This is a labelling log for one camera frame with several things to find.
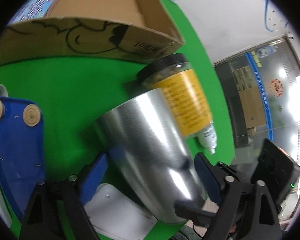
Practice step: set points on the silver metal cup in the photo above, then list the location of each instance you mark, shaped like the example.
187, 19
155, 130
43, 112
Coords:
144, 142

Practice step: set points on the colourful comic book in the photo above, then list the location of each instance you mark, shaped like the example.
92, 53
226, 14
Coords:
32, 9

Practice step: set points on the glass door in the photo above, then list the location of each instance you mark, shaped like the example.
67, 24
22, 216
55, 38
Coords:
262, 91

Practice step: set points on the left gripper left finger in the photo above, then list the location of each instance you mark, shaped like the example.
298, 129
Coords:
78, 190

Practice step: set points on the large flat cardboard box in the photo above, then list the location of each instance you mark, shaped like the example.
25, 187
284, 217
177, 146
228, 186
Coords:
131, 30

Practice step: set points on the small white bottle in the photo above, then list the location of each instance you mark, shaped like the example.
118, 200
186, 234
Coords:
207, 138

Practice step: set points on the white plastic box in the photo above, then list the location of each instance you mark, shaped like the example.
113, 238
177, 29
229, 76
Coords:
116, 216

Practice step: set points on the blue tape dispenser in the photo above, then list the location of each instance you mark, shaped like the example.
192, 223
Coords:
21, 151

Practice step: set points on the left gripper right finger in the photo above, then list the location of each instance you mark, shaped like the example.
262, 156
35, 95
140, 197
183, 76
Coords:
222, 189

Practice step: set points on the yellow label jar black lid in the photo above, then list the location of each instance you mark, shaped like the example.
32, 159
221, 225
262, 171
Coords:
177, 79

